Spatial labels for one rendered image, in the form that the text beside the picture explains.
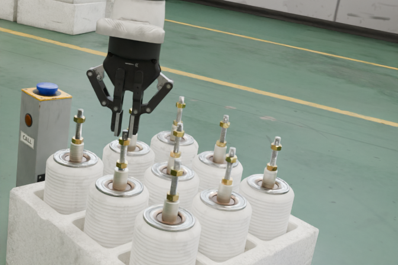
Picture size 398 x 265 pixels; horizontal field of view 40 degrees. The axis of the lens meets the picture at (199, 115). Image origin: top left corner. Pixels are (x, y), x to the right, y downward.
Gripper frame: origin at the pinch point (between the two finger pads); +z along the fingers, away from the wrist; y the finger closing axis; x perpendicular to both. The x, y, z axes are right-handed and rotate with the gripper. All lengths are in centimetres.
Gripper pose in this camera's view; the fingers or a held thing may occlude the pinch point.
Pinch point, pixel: (125, 124)
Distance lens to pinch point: 84.3
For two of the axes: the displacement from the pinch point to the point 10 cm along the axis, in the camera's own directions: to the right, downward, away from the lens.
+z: -1.5, 9.4, 2.9
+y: -9.9, -1.6, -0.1
